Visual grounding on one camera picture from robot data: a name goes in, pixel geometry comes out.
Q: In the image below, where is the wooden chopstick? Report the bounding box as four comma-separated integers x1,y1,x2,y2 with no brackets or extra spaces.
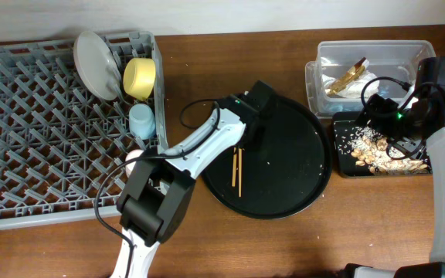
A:
231,147,238,187
237,148,243,198

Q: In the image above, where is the nut shells and rice waste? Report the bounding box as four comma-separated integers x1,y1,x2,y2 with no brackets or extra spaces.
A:
335,123,432,178

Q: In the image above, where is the white tissue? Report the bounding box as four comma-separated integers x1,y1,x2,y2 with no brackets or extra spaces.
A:
322,70,376,99

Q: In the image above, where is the brown Nescafe sachet wrapper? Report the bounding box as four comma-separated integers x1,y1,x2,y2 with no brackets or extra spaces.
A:
325,57,369,95

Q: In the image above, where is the light blue plastic cup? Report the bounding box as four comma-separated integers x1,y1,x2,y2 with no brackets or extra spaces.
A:
129,103,156,140

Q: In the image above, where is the yellow plastic bowl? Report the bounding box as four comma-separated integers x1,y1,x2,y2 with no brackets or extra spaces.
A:
123,58,156,101

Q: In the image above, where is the pink plastic cup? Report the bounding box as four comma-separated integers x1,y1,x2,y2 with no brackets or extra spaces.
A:
125,149,144,178

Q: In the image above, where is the grey round plate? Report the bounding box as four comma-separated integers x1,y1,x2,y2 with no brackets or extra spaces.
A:
73,31,121,100

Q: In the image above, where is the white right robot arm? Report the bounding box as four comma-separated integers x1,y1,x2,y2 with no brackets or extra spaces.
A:
341,93,445,278

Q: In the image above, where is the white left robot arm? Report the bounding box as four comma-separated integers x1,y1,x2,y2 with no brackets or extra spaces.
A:
113,95,277,277

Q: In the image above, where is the grey dishwasher rack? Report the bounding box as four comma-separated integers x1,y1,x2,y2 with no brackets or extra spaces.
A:
0,32,168,230

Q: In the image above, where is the black rectangular tray bin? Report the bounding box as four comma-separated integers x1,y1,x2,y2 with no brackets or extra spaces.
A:
332,112,432,178

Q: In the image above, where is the round black tray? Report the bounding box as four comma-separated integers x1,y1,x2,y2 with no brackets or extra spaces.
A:
202,96,333,219

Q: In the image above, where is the clear plastic bin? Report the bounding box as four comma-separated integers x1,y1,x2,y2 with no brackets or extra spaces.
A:
305,40,436,119

